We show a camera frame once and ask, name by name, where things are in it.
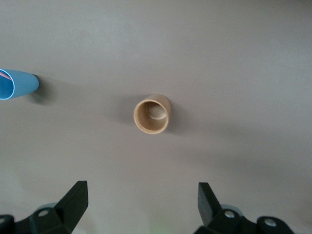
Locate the blue plastic cup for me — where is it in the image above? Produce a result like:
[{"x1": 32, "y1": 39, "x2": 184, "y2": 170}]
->
[{"x1": 0, "y1": 68, "x2": 40, "y2": 101}]

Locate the brown wooden cup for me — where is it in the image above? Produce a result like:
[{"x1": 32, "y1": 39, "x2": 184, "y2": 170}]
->
[{"x1": 133, "y1": 93, "x2": 172, "y2": 135}]

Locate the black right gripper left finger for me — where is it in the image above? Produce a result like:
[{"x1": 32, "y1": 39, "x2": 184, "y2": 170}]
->
[{"x1": 0, "y1": 180, "x2": 88, "y2": 234}]

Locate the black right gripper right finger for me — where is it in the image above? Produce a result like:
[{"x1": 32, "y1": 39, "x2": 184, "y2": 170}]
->
[{"x1": 196, "y1": 182, "x2": 298, "y2": 234}]

